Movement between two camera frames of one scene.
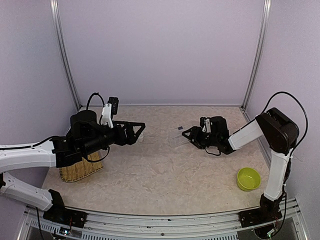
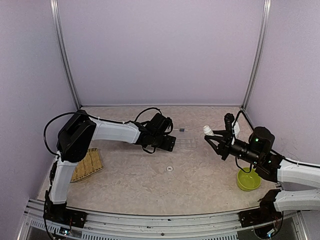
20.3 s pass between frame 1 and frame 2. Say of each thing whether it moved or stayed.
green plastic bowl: stayed
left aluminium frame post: stayed
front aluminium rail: stayed
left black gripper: moved
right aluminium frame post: stayed
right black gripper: moved
